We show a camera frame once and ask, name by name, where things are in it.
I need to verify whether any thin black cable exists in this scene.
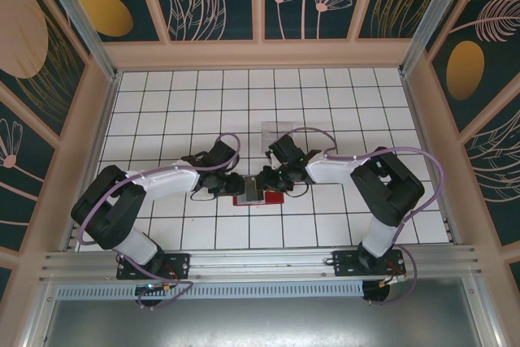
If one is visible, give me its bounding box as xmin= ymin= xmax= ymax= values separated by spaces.
xmin=189 ymin=184 xmax=219 ymax=202
xmin=284 ymin=181 xmax=310 ymax=198

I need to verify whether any single flower art panel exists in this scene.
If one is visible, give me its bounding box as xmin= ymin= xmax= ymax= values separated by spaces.
xmin=0 ymin=80 xmax=59 ymax=253

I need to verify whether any aluminium floor edge rail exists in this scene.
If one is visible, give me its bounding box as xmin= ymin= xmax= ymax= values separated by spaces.
xmin=60 ymin=72 xmax=123 ymax=253
xmin=400 ymin=72 xmax=460 ymax=247

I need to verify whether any grey metal sheet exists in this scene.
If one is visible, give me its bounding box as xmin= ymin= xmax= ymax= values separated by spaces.
xmin=22 ymin=276 xmax=503 ymax=347

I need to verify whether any purple cable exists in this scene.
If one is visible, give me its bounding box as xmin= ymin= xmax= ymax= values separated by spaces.
xmin=279 ymin=127 xmax=446 ymax=307
xmin=78 ymin=132 xmax=243 ymax=312

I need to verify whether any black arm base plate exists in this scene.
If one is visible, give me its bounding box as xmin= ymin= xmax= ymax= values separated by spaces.
xmin=331 ymin=249 xmax=407 ymax=278
xmin=116 ymin=252 xmax=192 ymax=282

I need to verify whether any slotted grey cable duct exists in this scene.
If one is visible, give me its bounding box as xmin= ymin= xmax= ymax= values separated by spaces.
xmin=55 ymin=280 xmax=366 ymax=300

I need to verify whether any aluminium frame post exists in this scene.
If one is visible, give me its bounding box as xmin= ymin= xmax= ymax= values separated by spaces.
xmin=396 ymin=0 xmax=466 ymax=76
xmin=32 ymin=0 xmax=124 ymax=82

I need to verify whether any clear acrylic card tray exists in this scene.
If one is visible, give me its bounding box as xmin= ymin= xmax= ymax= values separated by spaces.
xmin=259 ymin=120 xmax=296 ymax=157

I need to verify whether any small wired connector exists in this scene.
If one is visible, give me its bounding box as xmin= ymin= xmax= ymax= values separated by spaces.
xmin=379 ymin=273 xmax=408 ymax=288
xmin=145 ymin=281 xmax=174 ymax=296

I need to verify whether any fern leaves art panel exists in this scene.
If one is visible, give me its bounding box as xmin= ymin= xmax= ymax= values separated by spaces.
xmin=461 ymin=105 xmax=520 ymax=249

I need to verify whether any red card holder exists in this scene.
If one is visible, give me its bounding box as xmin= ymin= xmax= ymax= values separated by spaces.
xmin=232 ymin=176 xmax=286 ymax=207

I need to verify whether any dark credit card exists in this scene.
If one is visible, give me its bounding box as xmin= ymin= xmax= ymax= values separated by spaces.
xmin=244 ymin=176 xmax=266 ymax=202

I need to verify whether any aluminium mounting rail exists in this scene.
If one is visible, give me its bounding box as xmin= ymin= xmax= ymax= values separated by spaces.
xmin=38 ymin=244 xmax=485 ymax=284

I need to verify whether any orange oval fern art panel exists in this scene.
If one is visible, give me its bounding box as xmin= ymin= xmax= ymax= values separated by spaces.
xmin=424 ymin=0 xmax=520 ymax=135

